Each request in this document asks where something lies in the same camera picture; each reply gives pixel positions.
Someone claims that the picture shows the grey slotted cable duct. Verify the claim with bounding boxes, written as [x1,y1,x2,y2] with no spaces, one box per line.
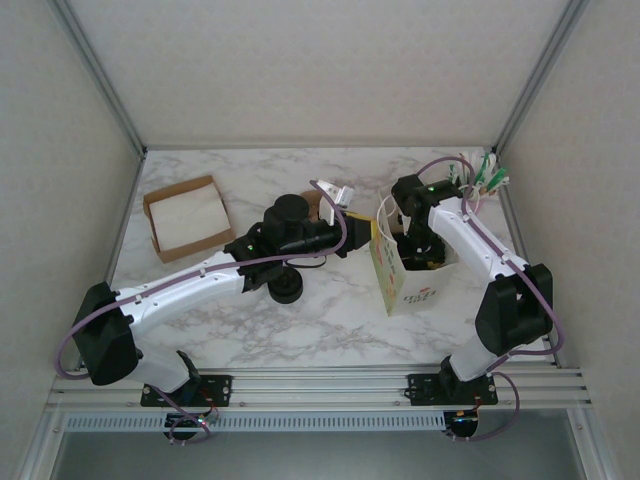
[64,412,447,432]

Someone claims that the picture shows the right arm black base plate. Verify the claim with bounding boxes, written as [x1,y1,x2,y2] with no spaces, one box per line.
[407,372,497,407]

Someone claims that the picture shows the white paper napkin stack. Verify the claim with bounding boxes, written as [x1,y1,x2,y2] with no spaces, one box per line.
[149,185,231,251]

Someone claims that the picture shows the aluminium frame post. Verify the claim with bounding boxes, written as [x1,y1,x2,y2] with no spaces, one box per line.
[49,0,147,157]
[491,0,592,155]

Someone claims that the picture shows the brown pulp cup carrier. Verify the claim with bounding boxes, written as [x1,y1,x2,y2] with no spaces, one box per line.
[298,188,322,221]

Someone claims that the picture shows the small circuit board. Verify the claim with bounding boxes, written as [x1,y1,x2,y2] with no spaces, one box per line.
[166,413,207,431]
[452,409,482,432]

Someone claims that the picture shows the aluminium mounting rail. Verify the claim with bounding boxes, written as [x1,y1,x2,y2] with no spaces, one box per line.
[47,367,594,414]

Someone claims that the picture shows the brown cardboard napkin box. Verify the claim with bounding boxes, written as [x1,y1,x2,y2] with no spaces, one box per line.
[142,174,236,264]

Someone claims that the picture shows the cream printed paper bag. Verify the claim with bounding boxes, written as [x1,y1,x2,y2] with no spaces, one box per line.
[368,191,460,319]

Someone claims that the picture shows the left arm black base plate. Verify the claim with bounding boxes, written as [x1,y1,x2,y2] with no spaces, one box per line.
[139,373,235,409]

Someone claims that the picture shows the aluminium table back rail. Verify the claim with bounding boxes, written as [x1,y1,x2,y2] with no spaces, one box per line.
[143,144,496,152]

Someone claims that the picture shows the black cup lid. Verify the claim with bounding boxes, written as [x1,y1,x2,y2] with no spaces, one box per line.
[267,269,305,305]

